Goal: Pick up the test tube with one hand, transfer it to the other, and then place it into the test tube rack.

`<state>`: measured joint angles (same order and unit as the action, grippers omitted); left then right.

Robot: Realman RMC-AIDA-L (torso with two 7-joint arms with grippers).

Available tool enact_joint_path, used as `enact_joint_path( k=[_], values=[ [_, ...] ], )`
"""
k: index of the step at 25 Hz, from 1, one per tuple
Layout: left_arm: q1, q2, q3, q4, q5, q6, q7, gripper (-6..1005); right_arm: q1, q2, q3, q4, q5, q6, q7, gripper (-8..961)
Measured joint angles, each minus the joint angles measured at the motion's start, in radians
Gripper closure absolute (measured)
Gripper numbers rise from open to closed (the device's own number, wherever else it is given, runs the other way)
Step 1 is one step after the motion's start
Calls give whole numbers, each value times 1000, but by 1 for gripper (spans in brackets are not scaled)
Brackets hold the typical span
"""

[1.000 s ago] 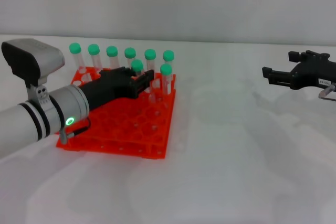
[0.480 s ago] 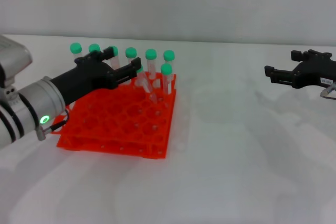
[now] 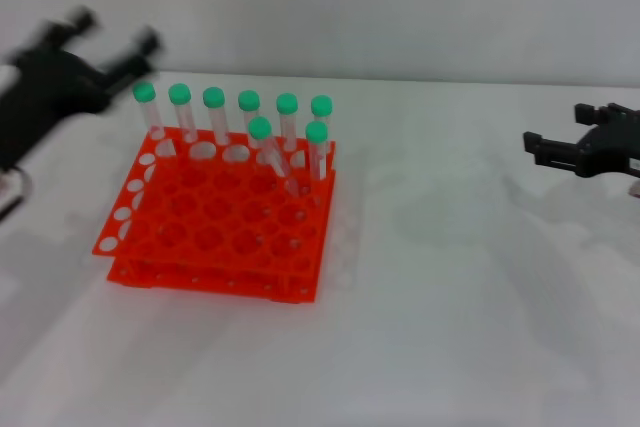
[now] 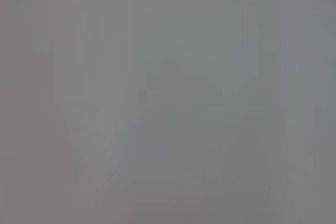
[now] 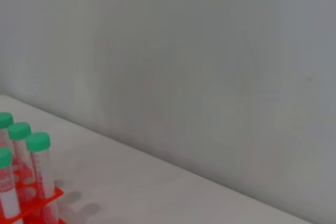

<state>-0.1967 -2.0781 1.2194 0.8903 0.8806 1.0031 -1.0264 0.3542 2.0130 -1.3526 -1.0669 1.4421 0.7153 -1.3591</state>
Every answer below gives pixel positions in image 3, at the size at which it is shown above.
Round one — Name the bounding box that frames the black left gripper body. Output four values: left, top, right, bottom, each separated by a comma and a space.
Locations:
0, 45, 116, 169

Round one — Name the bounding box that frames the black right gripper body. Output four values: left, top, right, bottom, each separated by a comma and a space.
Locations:
573, 110, 640, 180

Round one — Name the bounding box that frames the green capped clear test tube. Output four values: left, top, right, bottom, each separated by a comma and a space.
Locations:
304, 120, 330, 182
202, 86, 231, 146
167, 82, 199, 143
237, 89, 262, 149
132, 81, 166, 141
247, 116, 303, 197
275, 92, 300, 152
310, 95, 334, 124

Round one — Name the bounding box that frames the orange test tube rack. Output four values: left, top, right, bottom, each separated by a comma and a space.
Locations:
92, 125, 337, 305

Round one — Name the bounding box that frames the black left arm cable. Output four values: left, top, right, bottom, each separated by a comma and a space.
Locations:
0, 165, 35, 221

